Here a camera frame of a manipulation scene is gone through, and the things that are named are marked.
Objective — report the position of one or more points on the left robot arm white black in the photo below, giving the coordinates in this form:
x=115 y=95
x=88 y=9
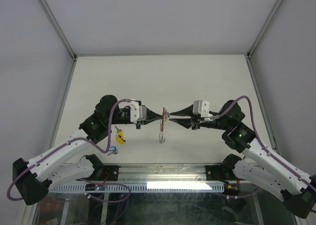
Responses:
x=34 y=178

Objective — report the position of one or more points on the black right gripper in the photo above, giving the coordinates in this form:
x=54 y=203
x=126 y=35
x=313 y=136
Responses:
x=193 y=123

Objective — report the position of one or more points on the metal keyring holder red handle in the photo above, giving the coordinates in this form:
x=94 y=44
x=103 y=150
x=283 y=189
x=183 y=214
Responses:
x=161 y=138

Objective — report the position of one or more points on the aluminium frame post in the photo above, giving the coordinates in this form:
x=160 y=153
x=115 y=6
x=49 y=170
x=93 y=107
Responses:
x=265 y=27
x=57 y=28

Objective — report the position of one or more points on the yellow tag key lower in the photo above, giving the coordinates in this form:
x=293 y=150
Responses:
x=120 y=139

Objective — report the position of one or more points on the left aluminium frame post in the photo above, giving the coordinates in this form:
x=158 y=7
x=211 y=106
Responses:
x=57 y=28

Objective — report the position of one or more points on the aluminium mounting rail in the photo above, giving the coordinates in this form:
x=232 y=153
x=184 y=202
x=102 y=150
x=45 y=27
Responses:
x=141 y=173

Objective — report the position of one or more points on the right aluminium frame post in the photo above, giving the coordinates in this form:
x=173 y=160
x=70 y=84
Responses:
x=265 y=27

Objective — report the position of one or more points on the yellow tag key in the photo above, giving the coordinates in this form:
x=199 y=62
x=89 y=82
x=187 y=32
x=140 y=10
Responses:
x=119 y=131
x=120 y=139

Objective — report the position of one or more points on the yellow tag key upper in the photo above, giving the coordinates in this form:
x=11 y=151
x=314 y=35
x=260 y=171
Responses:
x=119 y=131

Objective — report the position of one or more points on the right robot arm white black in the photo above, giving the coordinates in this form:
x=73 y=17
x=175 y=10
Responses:
x=295 y=188

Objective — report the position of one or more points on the red tag key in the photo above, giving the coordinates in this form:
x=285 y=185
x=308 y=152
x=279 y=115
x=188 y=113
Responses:
x=165 y=114

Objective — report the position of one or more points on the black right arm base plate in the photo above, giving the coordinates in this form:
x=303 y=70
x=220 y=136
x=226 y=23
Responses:
x=214 y=172

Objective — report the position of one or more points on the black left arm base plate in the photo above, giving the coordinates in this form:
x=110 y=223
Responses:
x=108 y=172

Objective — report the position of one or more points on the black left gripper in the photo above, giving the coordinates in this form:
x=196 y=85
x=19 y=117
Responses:
x=151 y=116

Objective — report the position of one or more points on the blue tag key on table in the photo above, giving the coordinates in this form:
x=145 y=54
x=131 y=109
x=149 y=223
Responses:
x=112 y=150

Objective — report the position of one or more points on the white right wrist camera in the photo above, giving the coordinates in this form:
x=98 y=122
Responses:
x=201 y=109

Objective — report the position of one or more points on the white slotted cable duct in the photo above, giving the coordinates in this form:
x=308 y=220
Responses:
x=162 y=186

